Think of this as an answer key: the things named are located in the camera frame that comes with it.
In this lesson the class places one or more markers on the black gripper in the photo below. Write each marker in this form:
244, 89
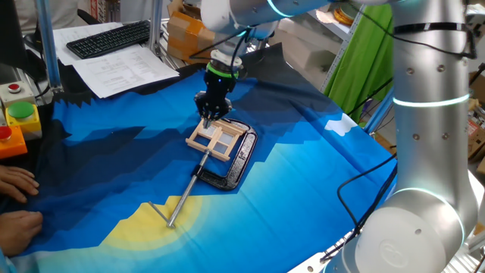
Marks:
219, 87

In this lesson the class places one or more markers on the miniature wooden sliding window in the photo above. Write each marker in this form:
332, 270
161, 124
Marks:
235, 128

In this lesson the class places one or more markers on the black C-clamp with steel screw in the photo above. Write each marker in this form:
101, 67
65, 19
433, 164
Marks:
238, 163

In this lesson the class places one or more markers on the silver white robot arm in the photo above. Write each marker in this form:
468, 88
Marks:
428, 151

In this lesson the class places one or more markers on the person's left hand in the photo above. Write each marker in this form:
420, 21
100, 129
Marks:
19, 182

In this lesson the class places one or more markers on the person's right hand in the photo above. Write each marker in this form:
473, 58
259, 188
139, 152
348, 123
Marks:
20, 231

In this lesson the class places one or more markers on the cardboard box with orange tape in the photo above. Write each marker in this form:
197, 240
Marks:
185, 34

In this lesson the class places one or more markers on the blue landscape print cloth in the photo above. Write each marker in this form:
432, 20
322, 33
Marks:
284, 197

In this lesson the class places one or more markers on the black computer keyboard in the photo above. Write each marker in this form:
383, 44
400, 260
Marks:
110, 38

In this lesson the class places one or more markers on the white metal shelf rack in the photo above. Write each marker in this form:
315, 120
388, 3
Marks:
341, 49

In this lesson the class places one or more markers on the green curtain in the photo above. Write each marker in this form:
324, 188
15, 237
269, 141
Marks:
363, 68

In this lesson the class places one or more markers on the yellow tape roll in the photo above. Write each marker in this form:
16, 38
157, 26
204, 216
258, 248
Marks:
343, 17

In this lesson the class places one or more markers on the yellow box with green button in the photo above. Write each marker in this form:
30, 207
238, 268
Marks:
26, 123

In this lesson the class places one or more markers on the aluminium mounting plate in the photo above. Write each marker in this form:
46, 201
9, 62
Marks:
314, 265

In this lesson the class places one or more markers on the grey box with red button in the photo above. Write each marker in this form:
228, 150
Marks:
22, 96

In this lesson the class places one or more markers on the person in white shirt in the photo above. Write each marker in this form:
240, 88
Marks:
49, 11

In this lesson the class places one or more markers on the orange box with red button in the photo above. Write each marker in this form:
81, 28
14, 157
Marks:
15, 146

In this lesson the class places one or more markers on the black monitor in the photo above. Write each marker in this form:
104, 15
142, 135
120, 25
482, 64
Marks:
9, 34

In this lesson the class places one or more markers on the aluminium frame post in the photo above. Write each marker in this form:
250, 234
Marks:
155, 26
48, 45
379, 112

